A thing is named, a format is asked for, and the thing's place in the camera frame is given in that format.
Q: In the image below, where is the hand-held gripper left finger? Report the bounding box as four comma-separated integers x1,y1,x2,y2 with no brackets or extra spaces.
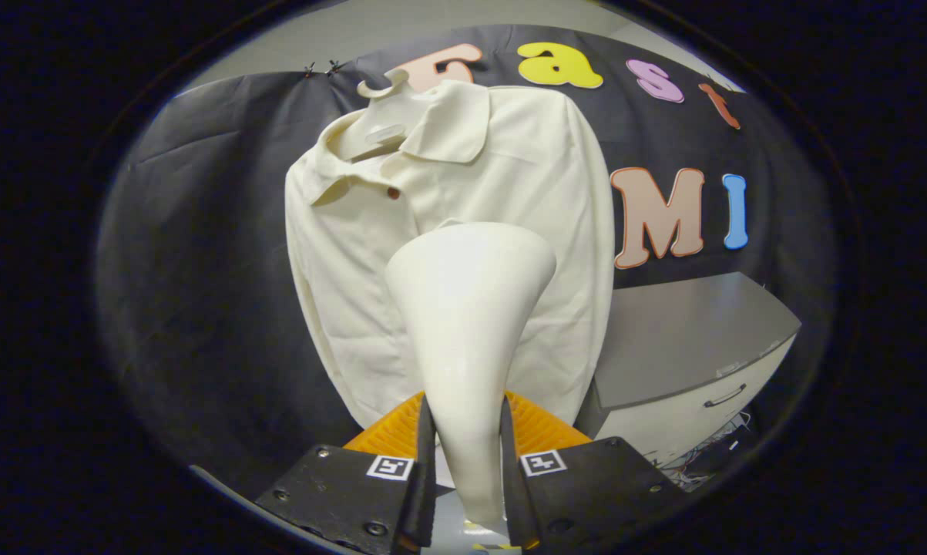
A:
255,392,437,555

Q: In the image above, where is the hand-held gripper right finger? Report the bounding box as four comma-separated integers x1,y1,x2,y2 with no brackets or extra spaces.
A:
500,392,683,552

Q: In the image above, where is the white garment steamer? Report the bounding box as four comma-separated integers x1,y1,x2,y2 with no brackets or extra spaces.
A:
385,222,558,537

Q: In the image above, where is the cream button-up shirt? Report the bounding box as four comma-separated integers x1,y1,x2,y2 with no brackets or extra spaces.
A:
284,79,616,430

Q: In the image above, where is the white cabinet with grey top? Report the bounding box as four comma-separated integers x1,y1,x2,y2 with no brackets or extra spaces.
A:
575,271,803,467

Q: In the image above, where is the white plastic hanger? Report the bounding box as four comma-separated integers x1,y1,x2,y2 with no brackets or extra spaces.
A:
332,68,433,161

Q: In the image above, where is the tangle of thin cables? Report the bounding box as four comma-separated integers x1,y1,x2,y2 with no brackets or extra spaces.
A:
656,412,757,490

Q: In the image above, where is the black curved drawer handle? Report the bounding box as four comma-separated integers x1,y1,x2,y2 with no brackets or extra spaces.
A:
704,383,747,408

